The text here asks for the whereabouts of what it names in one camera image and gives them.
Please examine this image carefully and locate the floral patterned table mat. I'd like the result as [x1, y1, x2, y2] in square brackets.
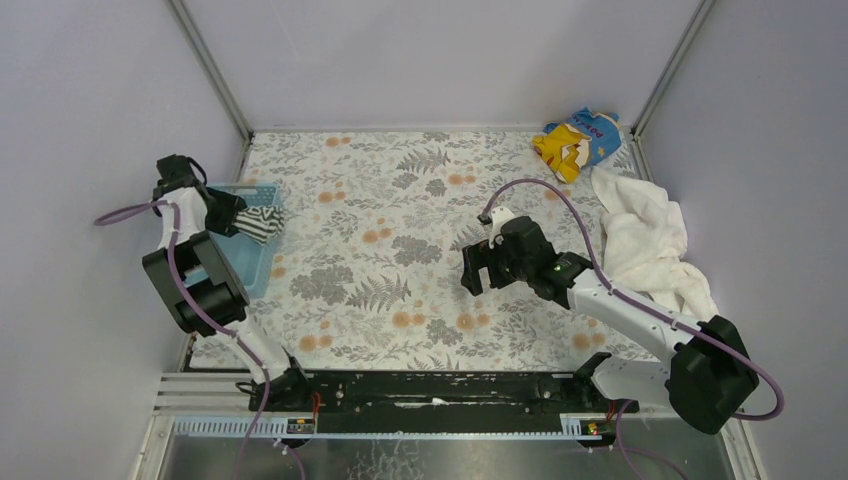
[242, 132, 648, 371]

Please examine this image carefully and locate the blue yellow cartoon towel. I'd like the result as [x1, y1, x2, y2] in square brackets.
[531, 108, 628, 184]

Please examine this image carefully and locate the white slotted cable duct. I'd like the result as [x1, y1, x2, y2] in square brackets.
[172, 415, 604, 441]

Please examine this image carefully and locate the white fluffy towel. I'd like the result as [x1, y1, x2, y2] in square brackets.
[591, 167, 719, 320]

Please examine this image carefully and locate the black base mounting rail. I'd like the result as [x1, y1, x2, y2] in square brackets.
[237, 370, 639, 430]

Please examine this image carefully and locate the green white striped towel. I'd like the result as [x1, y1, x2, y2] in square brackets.
[233, 206, 284, 245]

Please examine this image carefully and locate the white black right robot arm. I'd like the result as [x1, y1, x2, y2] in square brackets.
[461, 208, 760, 434]

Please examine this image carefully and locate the light blue plastic basket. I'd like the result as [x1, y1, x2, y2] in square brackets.
[178, 183, 282, 300]

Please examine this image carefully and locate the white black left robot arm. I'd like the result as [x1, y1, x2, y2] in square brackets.
[142, 154, 310, 404]

